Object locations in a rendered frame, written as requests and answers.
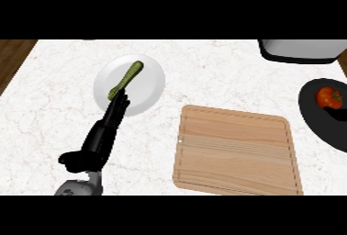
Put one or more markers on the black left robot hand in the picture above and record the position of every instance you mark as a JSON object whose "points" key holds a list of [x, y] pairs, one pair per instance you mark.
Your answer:
{"points": [[101, 141]]}

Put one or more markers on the black pan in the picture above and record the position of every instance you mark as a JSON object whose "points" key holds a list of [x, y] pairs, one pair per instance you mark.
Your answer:
{"points": [[322, 122]]}

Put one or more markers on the wooden cutting board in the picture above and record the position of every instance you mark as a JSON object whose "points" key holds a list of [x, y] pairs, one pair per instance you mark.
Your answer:
{"points": [[237, 150]]}

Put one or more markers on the green cucumber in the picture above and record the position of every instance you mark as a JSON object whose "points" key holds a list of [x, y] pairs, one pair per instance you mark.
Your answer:
{"points": [[127, 79]]}

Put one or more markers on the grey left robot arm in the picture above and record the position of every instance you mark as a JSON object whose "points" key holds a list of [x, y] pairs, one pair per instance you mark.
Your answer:
{"points": [[82, 187]]}

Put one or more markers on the white appliance with black base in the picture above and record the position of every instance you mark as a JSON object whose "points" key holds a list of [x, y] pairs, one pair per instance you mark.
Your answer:
{"points": [[303, 50]]}

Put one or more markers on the red tomato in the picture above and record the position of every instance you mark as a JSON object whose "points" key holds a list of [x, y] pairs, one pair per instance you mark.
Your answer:
{"points": [[328, 98]]}

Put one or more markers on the white oval plate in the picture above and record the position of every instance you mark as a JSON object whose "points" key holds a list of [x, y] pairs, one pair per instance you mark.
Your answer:
{"points": [[141, 82]]}

